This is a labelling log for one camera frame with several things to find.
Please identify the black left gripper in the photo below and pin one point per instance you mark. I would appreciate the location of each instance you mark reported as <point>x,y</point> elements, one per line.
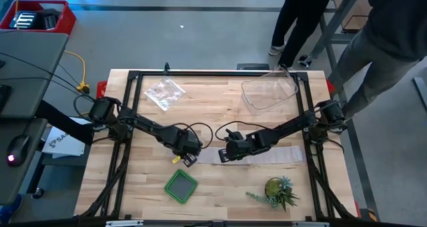
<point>183,142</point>

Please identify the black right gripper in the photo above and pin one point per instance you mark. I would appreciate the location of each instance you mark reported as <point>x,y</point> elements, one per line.
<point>241,147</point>

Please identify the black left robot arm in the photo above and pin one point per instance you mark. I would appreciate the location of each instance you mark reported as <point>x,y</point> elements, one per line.
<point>143,123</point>

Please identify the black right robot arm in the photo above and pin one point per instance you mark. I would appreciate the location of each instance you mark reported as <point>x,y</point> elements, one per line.
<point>293,123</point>

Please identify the yellow tag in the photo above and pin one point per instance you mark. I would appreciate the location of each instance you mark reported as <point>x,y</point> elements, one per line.
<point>176,159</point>

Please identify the green and black square tray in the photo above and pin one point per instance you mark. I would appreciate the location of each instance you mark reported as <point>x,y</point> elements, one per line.
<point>180,187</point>

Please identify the potted succulent plant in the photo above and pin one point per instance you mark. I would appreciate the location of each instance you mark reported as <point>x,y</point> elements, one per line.
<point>274,187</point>

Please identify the clear plastic bag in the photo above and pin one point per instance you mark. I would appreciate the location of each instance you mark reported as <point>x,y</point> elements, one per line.
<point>164,93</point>

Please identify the clear plastic bin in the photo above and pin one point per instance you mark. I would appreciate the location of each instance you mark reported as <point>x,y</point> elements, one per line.
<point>267,93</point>

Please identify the black clamp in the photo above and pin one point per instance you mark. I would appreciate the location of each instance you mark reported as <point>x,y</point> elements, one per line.
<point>166,68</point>

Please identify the red corner clamp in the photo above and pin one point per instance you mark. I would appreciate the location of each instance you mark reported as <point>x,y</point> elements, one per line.
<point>357,208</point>
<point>101,88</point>
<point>330,86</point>

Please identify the black caster wheel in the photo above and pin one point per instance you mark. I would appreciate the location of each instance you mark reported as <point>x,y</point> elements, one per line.
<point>38,193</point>
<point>305,60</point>

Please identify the white printed paper sheet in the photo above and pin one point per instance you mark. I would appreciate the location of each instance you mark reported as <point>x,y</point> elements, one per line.
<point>66,147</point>

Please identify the black desk support bar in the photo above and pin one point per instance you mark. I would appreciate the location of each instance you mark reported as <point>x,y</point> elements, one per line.
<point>60,120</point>

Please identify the person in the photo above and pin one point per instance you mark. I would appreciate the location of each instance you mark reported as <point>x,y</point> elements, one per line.
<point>393,26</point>
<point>300,20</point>

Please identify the orange and black block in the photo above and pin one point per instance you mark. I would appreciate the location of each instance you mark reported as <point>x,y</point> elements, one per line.
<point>370,215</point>

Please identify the black computer mouse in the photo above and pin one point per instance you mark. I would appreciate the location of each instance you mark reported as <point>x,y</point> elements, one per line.
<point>18,147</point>

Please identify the red plastic crate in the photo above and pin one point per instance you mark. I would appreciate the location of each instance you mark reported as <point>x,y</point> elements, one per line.
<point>68,21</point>

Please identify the grey desk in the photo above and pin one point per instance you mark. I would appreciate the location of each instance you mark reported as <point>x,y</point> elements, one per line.
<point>30,70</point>

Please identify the black box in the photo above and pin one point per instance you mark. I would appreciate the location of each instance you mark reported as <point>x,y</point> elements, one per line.
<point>48,20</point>

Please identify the grey metal bar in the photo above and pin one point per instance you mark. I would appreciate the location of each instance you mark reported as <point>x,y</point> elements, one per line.
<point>420,90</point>

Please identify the black device with white stripes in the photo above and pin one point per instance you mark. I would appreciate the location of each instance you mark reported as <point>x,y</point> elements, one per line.
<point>23,20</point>

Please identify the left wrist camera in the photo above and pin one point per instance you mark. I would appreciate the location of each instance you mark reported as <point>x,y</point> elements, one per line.
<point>190,160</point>

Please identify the black aluminium table frame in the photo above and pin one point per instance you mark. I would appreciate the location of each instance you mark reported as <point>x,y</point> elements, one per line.
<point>217,73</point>

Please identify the silver bracket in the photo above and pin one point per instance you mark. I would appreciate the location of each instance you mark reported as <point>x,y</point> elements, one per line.
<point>310,224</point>
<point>123,223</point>

